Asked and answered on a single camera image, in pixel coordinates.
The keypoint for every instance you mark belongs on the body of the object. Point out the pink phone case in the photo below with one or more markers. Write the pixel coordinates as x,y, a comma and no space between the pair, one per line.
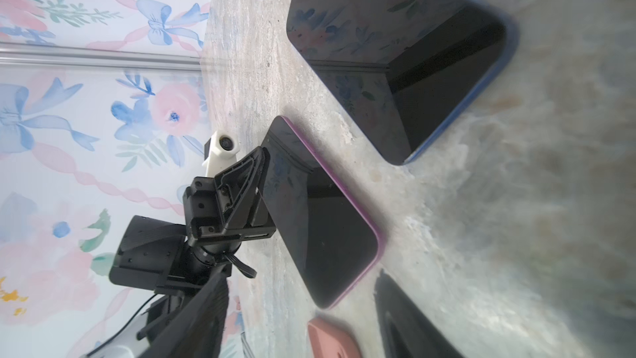
329,341

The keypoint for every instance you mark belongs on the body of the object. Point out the purple-edged black phone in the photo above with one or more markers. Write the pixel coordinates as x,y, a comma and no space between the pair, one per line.
332,240

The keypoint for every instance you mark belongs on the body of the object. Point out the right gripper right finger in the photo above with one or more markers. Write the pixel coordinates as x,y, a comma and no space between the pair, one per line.
405,330

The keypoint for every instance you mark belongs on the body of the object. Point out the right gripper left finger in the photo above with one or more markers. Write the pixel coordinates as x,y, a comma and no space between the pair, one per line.
198,327

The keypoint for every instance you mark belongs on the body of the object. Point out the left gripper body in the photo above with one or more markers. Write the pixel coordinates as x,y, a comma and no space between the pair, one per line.
223,211

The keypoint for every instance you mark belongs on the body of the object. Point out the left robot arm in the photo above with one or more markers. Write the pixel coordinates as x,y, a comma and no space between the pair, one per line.
187,266

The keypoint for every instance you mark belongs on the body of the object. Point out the blue-edged black phone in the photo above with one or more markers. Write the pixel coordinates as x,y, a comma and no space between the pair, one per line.
403,70

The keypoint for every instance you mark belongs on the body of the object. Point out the left corner aluminium post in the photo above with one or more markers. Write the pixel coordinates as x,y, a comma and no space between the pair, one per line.
17,54

